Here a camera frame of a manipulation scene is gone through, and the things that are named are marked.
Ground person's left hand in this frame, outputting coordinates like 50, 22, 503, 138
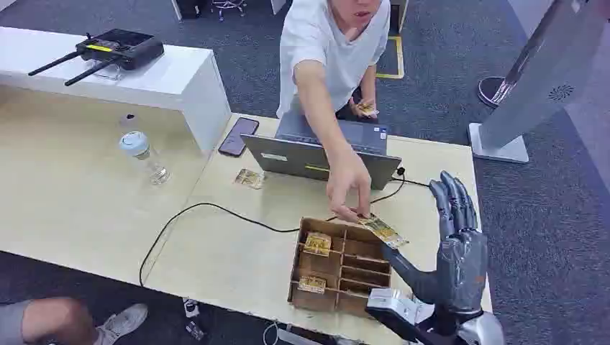
348, 97, 381, 119

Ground person's right hand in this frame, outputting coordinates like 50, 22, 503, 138
326, 151, 373, 224

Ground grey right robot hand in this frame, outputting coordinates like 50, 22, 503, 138
382, 170, 489, 319

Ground gold printed card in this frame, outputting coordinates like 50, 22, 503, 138
234, 168, 265, 190
357, 214, 409, 249

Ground grey open laptop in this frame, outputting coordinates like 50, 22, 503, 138
240, 110, 403, 191

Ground yellow floor tape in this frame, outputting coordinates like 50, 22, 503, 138
375, 35, 406, 80

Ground gold card stack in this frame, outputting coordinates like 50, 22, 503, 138
297, 275, 328, 295
303, 231, 333, 257

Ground wooden compartment card box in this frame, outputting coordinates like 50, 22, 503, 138
287, 217, 393, 319

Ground dark smartphone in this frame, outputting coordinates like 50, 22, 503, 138
218, 116, 260, 157

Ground round dark stand base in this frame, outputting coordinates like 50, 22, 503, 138
478, 75, 514, 109

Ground office chair base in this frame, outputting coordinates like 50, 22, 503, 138
209, 0, 247, 22

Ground grey display on stand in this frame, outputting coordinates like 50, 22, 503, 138
468, 0, 610, 165

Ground white raised counter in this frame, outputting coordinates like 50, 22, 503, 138
0, 26, 233, 153

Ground clear plastic water bottle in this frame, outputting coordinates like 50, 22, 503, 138
118, 131, 171, 187

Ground black remote controller with antennas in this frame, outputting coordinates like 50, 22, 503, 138
27, 28, 165, 88

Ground clear controller stand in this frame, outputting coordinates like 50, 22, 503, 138
90, 59, 125, 81

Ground pale sneaker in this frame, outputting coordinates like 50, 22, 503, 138
94, 303, 149, 345

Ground person's leg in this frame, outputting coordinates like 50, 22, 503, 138
0, 297, 99, 345

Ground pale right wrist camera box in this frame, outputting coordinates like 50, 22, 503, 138
365, 287, 435, 345

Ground black cable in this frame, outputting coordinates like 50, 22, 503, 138
138, 166, 432, 288

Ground white cable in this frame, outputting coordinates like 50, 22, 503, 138
262, 321, 281, 345

